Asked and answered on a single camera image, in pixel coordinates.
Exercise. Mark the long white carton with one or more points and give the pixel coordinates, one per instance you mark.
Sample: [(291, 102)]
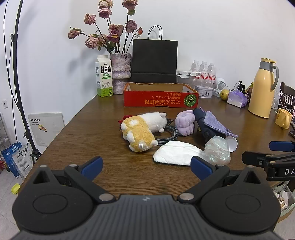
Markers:
[(186, 73)]

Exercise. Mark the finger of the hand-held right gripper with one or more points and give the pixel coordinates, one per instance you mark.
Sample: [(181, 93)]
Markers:
[(255, 158), (281, 145)]

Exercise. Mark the white wall panel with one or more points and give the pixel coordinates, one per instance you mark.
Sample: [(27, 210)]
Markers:
[(50, 129)]

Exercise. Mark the black charger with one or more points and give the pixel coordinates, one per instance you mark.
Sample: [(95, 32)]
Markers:
[(241, 85)]

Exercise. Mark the waste bin with paper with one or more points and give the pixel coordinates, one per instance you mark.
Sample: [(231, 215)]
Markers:
[(284, 200)]

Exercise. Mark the wooden chair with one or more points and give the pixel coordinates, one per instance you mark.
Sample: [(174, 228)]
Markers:
[(288, 88)]

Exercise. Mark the small white fan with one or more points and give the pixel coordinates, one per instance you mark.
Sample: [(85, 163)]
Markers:
[(220, 83)]

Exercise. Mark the clear food container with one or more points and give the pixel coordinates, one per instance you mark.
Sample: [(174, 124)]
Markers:
[(184, 80)]

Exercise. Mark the black paper bag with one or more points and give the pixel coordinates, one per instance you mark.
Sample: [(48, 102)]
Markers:
[(154, 60)]

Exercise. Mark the purple tissue pack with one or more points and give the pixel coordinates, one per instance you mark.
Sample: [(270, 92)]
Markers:
[(236, 99)]

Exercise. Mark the clear plastic bag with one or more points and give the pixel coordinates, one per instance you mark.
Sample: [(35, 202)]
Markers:
[(216, 150)]

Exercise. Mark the navy blue pouch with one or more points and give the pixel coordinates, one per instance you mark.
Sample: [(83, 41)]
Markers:
[(198, 116)]

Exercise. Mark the purple knit cloth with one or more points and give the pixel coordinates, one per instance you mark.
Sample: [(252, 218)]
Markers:
[(216, 124)]

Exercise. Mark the colourful snack bag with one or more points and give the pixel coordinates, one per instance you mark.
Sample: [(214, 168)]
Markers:
[(249, 89)]

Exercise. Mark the white green milk carton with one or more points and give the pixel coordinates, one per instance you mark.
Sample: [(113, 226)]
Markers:
[(104, 78)]

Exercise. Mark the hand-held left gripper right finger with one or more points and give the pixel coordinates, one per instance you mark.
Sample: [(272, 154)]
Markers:
[(200, 167)]

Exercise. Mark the red rose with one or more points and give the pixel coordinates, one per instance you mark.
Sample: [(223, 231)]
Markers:
[(126, 116)]

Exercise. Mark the white cup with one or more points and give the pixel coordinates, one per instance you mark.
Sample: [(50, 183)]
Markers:
[(232, 144)]

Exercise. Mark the yellow thermos jug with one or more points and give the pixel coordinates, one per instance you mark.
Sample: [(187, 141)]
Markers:
[(260, 92)]

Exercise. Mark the black light stand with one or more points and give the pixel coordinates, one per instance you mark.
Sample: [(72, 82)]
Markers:
[(13, 38)]

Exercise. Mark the yellow white plush toy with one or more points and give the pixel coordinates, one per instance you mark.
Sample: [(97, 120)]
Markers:
[(138, 129)]

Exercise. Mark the purple fluffy wristband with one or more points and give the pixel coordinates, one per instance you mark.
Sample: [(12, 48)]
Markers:
[(184, 121)]

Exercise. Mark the white wall outlet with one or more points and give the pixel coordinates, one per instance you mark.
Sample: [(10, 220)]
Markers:
[(5, 103)]

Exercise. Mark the white printed bag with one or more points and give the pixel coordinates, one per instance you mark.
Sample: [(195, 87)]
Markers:
[(24, 161)]

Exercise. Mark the blue bag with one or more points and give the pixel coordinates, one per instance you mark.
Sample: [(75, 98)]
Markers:
[(9, 153)]

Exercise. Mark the red cardboard box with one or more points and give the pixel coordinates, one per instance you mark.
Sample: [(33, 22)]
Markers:
[(161, 100)]

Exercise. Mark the white printed tin box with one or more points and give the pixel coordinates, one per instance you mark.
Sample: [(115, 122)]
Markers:
[(205, 92)]

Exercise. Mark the yellow mug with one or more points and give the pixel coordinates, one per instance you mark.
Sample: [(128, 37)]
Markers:
[(283, 117)]

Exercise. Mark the pink marbled vase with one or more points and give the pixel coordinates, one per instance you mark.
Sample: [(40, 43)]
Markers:
[(119, 67)]

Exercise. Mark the white tissue pack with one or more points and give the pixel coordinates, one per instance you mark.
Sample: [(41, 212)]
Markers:
[(175, 152)]

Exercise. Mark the dried pink rose bouquet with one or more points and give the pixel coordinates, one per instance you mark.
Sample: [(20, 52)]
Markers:
[(114, 28)]

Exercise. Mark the green apple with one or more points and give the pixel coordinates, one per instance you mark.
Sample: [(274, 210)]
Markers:
[(224, 95)]

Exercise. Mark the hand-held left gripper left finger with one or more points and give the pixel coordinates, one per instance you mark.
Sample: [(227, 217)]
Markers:
[(92, 166)]

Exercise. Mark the water bottle red label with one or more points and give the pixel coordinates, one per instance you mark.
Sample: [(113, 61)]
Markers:
[(203, 69), (194, 68), (211, 71)]

